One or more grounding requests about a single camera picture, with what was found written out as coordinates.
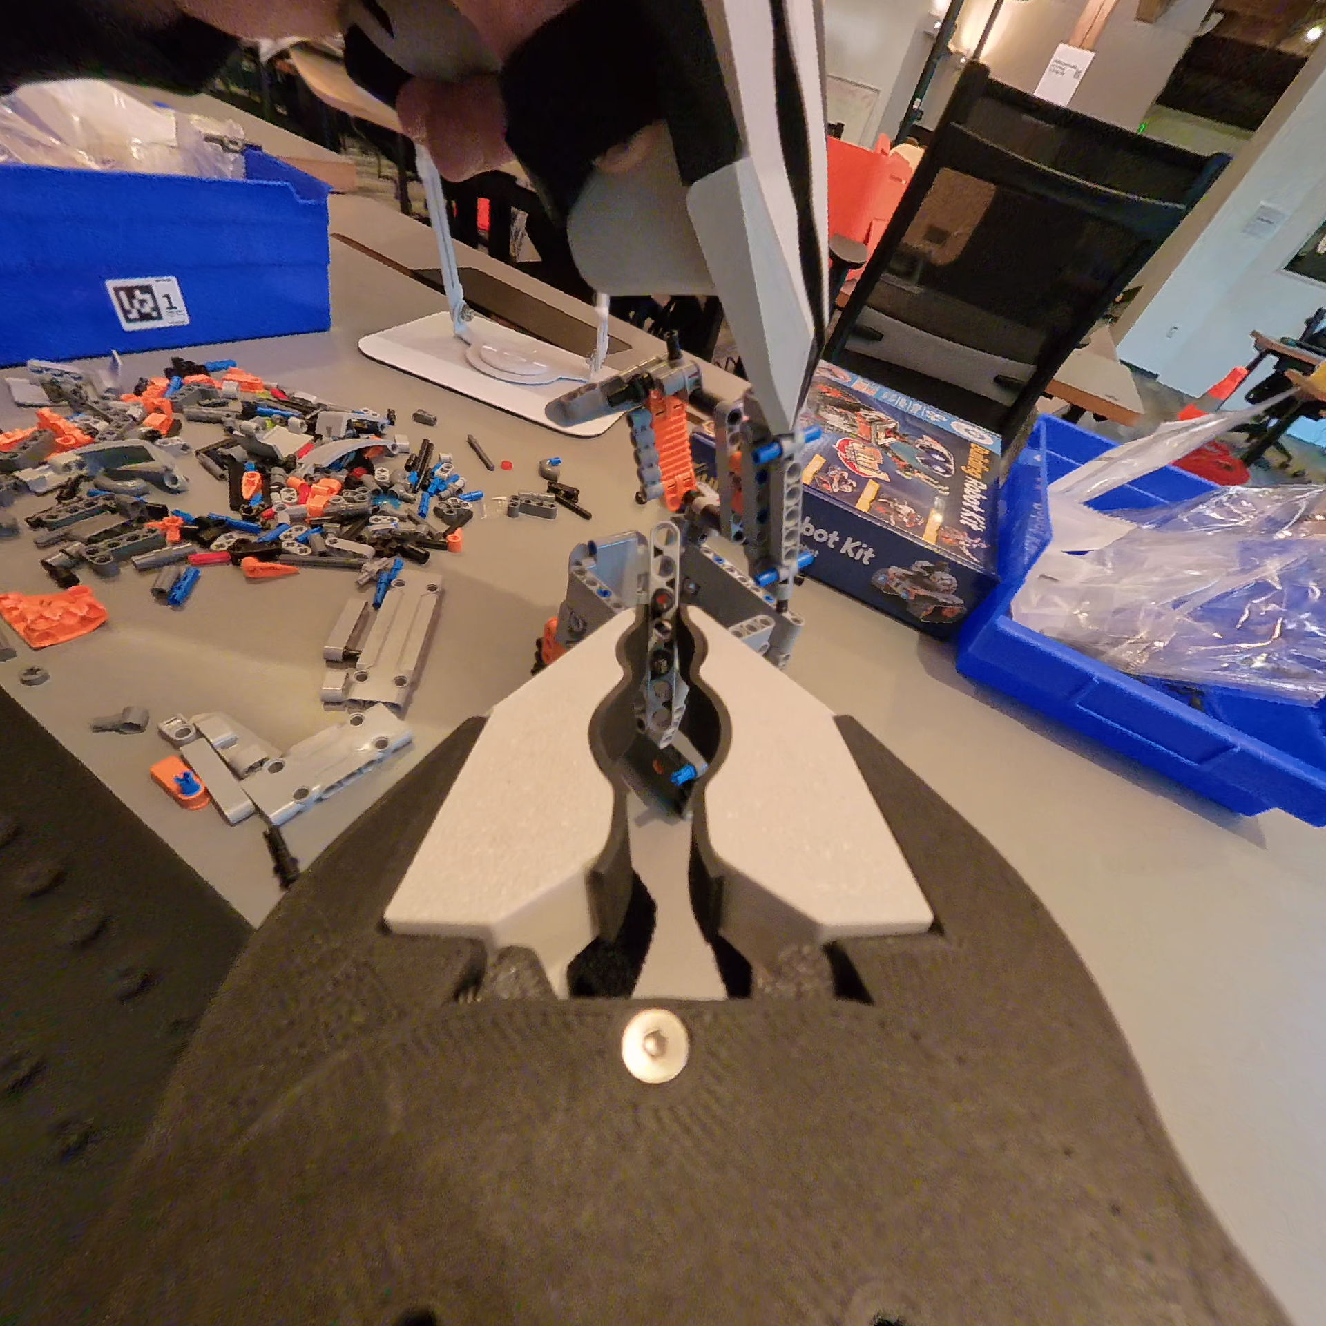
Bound pile of small building parts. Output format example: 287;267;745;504
0;357;597;618

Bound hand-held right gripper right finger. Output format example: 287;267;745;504
695;619;938;949

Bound orange gear frame assembly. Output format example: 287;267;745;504
535;343;819;804

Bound blue robot kit box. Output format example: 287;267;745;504
695;364;1009;637

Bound large orange wedge piece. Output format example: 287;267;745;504
0;588;110;652

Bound person's left hand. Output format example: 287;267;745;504
238;0;552;188

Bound clear plastic bags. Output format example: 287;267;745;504
1012;411;1326;711

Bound orange container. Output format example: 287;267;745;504
826;136;916;255

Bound white book stand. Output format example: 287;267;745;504
357;146;717;438

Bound blue plastic bin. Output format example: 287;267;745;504
0;163;333;371
953;416;1326;826

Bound grey long bar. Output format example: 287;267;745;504
322;570;447;719

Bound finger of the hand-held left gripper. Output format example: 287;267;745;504
788;0;835;346
690;0;802;428

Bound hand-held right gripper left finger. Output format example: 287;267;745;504
384;608;633;944

